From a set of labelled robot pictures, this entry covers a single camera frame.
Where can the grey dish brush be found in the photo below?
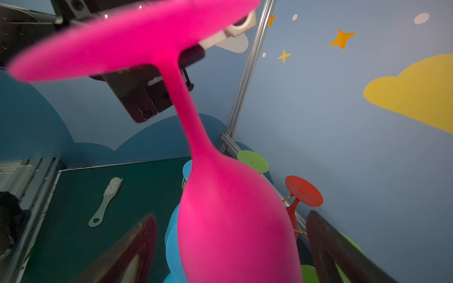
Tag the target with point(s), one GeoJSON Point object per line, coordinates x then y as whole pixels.
{"type": "Point", "coordinates": [109, 193]}

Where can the gold wire glass rack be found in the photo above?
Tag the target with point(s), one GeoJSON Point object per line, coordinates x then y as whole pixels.
{"type": "Point", "coordinates": [291, 210]}

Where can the green wine glass left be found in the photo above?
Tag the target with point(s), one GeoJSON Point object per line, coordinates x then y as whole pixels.
{"type": "Point", "coordinates": [254, 161]}

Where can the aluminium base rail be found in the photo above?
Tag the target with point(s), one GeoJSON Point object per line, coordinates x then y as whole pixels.
{"type": "Point", "coordinates": [26, 186]}

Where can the aluminium frame rear rail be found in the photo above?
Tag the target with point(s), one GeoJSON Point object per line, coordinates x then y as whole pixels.
{"type": "Point", "coordinates": [257, 43]}

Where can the blue wine glass front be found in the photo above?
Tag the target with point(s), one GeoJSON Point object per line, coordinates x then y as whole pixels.
{"type": "Point", "coordinates": [173, 259]}

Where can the pink wine glass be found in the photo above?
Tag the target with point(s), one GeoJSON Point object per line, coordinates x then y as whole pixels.
{"type": "Point", "coordinates": [232, 225]}

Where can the red wine glass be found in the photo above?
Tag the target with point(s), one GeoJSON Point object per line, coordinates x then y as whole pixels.
{"type": "Point", "coordinates": [304, 192]}

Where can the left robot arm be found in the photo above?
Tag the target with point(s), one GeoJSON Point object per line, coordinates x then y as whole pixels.
{"type": "Point", "coordinates": [20, 27]}

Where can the blue wine glass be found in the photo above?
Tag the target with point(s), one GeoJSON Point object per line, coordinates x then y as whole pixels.
{"type": "Point", "coordinates": [173, 259]}
{"type": "Point", "coordinates": [186, 171]}

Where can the green wine glass right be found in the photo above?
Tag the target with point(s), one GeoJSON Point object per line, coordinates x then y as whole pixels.
{"type": "Point", "coordinates": [310, 274]}

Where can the green wine glass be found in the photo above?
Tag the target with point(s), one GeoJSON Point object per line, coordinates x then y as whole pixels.
{"type": "Point", "coordinates": [254, 161]}
{"type": "Point", "coordinates": [310, 274]}

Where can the blue wine glass rear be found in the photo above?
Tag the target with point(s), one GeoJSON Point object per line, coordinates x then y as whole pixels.
{"type": "Point", "coordinates": [186, 171]}

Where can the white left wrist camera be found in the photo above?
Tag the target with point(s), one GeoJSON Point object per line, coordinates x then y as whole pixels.
{"type": "Point", "coordinates": [233, 38]}

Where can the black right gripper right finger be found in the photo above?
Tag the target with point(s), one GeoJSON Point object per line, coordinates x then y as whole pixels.
{"type": "Point", "coordinates": [330, 248]}

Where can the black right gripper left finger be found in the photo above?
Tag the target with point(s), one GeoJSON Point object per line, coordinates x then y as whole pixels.
{"type": "Point", "coordinates": [129, 259]}

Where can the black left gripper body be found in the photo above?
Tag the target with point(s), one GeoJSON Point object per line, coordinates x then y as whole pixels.
{"type": "Point", "coordinates": [140, 90]}

